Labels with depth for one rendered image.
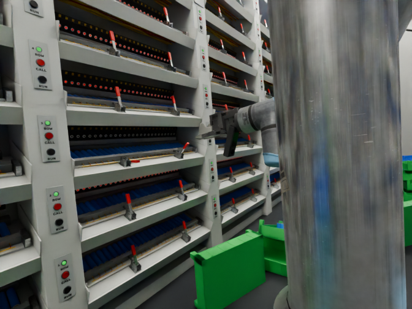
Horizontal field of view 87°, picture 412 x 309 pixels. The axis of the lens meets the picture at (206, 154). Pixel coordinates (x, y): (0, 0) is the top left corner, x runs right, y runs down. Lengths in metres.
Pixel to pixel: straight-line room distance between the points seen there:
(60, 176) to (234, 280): 0.68
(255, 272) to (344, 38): 0.90
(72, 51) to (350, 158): 0.75
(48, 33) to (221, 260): 0.87
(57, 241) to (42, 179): 0.17
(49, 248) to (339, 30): 0.74
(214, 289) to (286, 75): 0.77
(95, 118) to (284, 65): 0.64
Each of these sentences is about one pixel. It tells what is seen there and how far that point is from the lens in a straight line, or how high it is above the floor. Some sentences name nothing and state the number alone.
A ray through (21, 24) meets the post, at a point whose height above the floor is 0.92.
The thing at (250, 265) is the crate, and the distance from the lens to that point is 0.97.
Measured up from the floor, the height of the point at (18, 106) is 0.71.
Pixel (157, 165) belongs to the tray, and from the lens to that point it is 0.89.
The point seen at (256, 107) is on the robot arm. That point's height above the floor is 0.69.
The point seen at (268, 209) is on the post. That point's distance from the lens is 1.80.
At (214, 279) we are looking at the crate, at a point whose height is 0.12.
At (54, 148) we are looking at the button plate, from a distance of 0.71.
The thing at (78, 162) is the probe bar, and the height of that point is 0.56.
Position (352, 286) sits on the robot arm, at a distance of 0.26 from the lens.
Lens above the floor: 0.59
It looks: 3 degrees down
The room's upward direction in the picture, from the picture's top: 5 degrees counter-clockwise
